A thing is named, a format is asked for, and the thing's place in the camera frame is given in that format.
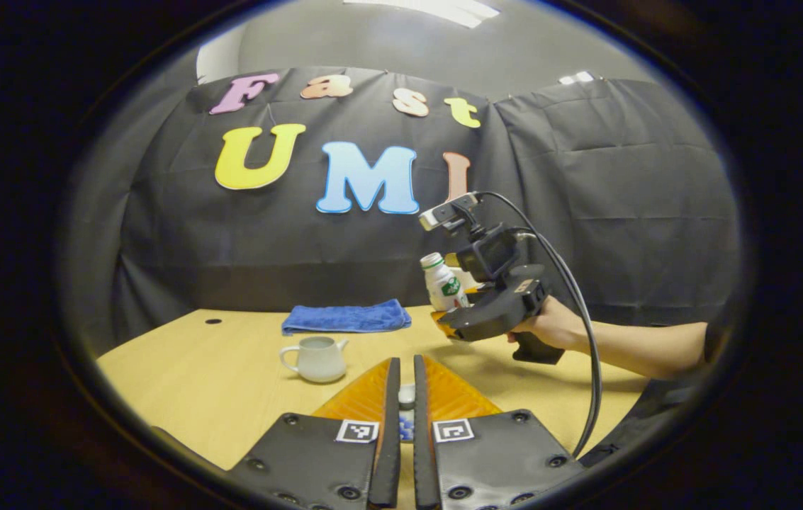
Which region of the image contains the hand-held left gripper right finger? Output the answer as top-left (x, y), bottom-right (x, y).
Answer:
top-left (412, 353), bottom-right (587, 510)

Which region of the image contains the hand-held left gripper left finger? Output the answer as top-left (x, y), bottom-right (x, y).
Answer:
top-left (228, 356), bottom-right (403, 510)

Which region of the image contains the white water bottle green label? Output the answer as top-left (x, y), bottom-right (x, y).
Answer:
top-left (420, 251), bottom-right (470, 313)

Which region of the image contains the white ceramic teacup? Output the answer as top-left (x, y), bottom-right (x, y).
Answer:
top-left (279, 335), bottom-right (349, 385)

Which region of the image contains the blue folded towel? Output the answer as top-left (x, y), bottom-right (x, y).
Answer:
top-left (281, 298), bottom-right (413, 336)

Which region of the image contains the black backdrop cloth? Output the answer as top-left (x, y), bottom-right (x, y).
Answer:
top-left (64, 65), bottom-right (742, 355)

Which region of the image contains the ceiling light panel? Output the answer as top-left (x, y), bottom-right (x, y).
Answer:
top-left (343, 0), bottom-right (501, 30)

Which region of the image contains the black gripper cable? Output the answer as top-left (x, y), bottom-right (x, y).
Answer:
top-left (479, 191), bottom-right (602, 460)

